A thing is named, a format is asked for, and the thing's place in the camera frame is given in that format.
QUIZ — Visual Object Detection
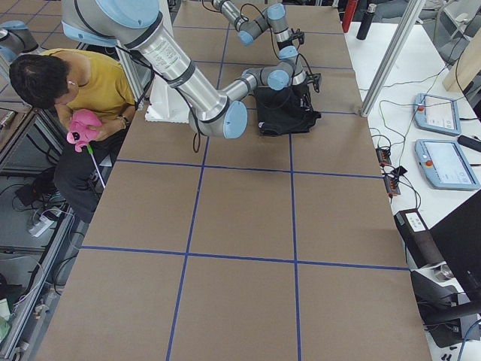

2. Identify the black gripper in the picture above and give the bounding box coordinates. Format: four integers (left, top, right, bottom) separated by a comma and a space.
296, 73, 322, 109
289, 28, 304, 44

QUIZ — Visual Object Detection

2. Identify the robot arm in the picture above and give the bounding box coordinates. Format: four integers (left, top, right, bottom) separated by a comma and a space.
210, 1, 304, 59
62, 1, 321, 139

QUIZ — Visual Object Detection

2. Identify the pink plush toy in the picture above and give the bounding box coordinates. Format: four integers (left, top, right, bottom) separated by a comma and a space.
66, 109, 102, 153

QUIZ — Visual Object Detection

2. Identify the grey aluminium frame post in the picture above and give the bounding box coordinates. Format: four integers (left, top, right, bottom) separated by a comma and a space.
359, 0, 425, 117

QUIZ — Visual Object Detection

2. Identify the far blue teach pendant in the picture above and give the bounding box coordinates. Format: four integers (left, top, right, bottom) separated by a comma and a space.
413, 93, 461, 136

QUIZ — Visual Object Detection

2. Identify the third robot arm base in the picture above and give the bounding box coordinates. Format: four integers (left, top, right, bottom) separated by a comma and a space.
1, 20, 43, 78

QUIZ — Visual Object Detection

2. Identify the near blue teach pendant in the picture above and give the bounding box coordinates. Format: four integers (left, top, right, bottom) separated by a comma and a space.
414, 139, 480, 191

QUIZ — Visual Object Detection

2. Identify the blue teach pendant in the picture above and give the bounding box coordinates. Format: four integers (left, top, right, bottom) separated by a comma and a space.
413, 93, 461, 136
414, 139, 480, 191

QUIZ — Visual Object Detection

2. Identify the black water bottle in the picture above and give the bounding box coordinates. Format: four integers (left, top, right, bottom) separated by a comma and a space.
356, 3, 377, 41

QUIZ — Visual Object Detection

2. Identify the dark brown box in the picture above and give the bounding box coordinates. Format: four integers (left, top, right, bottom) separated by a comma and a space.
394, 208, 444, 268

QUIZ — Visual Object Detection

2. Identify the green white stick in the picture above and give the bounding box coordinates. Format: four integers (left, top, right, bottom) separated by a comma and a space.
86, 143, 106, 189

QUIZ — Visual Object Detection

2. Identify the red water bottle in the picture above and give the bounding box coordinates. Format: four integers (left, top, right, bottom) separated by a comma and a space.
342, 0, 358, 33

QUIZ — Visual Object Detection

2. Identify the black monitor on stand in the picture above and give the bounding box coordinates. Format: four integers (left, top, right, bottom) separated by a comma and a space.
410, 192, 480, 347

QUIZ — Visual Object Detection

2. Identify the white power strip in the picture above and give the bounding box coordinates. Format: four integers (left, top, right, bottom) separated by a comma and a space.
29, 211, 59, 238

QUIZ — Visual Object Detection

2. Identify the black graphic t-shirt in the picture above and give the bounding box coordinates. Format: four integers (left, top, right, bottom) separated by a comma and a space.
253, 87, 322, 137

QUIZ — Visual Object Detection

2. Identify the person in yellow shirt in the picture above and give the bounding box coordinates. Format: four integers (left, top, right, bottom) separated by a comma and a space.
8, 47, 137, 223

